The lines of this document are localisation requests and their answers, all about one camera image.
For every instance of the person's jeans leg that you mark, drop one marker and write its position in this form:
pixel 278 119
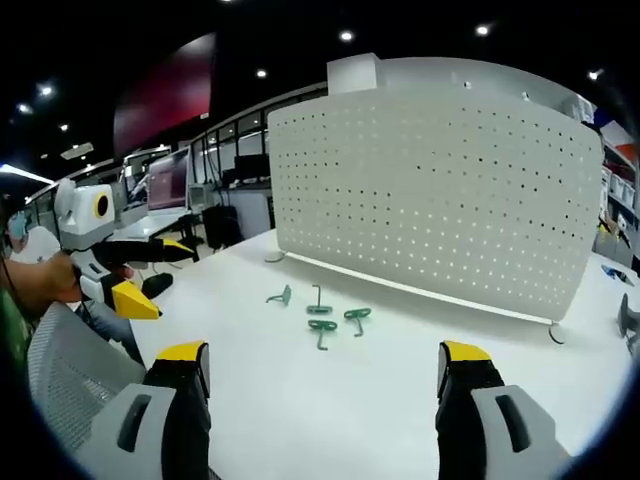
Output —
pixel 112 327

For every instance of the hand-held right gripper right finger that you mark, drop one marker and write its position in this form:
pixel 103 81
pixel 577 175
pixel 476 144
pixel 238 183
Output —
pixel 500 425

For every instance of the silver desktop computer monitor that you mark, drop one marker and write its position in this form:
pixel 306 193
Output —
pixel 169 182

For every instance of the black object on table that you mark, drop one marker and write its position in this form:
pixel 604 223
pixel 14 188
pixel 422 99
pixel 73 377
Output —
pixel 157 285

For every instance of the black office chair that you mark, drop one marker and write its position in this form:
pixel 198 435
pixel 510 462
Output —
pixel 222 227

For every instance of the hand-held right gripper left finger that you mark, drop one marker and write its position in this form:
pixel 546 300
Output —
pixel 150 425

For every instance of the dark grey stand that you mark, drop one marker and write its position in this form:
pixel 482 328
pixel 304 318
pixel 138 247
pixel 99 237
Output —
pixel 629 320

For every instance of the blue and black tool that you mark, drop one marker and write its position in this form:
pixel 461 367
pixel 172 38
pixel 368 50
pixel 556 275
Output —
pixel 617 275

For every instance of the white office desk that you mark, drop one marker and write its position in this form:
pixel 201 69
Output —
pixel 150 225

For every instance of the white perforated mounting plate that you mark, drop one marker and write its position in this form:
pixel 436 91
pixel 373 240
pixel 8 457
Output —
pixel 430 200

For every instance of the white partition panel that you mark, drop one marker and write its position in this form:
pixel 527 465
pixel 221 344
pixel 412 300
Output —
pixel 480 82

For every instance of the storage shelf with white bins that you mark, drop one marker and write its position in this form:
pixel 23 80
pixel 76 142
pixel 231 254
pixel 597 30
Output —
pixel 617 175

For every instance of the person's green shirt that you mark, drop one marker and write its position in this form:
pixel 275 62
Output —
pixel 12 320

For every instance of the grey mesh office chair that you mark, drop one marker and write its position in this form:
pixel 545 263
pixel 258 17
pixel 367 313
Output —
pixel 70 370

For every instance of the black computer monitor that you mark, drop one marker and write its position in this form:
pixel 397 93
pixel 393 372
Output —
pixel 250 167

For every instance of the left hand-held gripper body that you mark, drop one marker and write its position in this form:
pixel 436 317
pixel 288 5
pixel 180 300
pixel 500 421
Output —
pixel 87 215

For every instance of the green hook assembly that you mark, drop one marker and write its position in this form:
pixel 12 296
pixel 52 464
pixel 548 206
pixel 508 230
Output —
pixel 318 305
pixel 357 316
pixel 282 296
pixel 322 327

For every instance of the white square box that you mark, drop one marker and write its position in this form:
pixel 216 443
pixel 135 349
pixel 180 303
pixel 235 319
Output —
pixel 352 75

